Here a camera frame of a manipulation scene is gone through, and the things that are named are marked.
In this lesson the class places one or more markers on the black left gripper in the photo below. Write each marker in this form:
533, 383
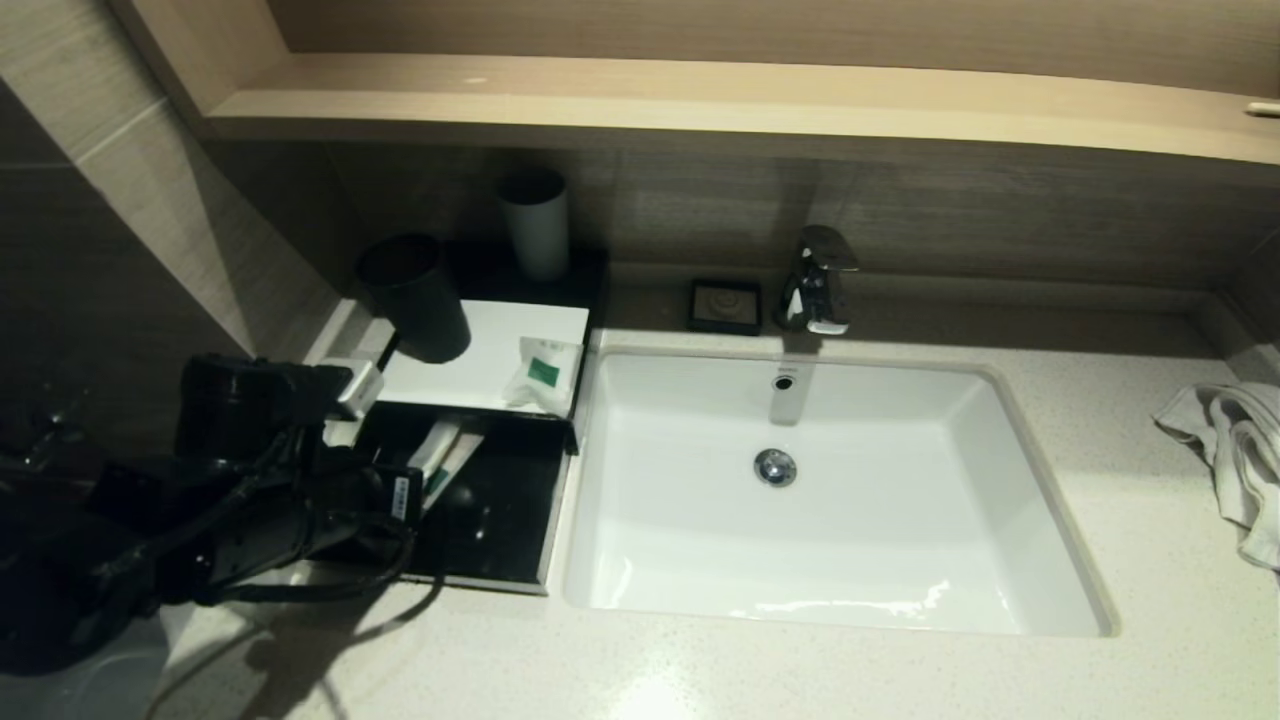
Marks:
375, 500

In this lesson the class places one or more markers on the long white toothbrush packet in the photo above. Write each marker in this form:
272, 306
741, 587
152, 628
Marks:
435, 450

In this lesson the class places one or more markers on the black glossy drawer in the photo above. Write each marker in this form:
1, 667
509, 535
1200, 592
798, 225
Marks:
500, 540

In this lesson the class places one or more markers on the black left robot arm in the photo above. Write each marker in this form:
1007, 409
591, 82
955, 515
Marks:
230, 400

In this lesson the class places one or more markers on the long beige toothbrush packet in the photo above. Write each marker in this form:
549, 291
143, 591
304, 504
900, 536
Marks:
460, 465

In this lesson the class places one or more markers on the black cup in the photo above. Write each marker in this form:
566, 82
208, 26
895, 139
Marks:
420, 300

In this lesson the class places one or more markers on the small white green-label sachet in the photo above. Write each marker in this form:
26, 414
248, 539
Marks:
545, 375

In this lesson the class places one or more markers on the grey cup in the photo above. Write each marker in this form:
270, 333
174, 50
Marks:
535, 230

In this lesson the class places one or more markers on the black glossy tray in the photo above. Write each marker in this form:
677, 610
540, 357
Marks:
585, 265

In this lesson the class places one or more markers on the dark metal valve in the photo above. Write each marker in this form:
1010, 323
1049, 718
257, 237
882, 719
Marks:
45, 430

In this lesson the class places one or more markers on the black square soap dish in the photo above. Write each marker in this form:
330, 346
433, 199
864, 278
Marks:
725, 308

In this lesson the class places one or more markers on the chrome drain plug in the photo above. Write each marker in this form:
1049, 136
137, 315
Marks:
775, 468

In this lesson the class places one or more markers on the white ceramic sink basin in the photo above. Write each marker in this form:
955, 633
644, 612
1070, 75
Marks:
850, 540

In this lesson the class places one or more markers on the chrome faucet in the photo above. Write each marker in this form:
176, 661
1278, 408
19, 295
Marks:
815, 290

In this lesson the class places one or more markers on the light wooden shelf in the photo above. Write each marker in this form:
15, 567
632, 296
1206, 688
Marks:
700, 100

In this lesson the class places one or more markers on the white towel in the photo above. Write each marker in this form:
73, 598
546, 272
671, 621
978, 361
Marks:
1235, 450

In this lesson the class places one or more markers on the small pale object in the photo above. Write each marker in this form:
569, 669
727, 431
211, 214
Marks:
1262, 110

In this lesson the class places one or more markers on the small white rectangular block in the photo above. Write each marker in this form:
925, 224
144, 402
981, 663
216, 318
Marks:
360, 385

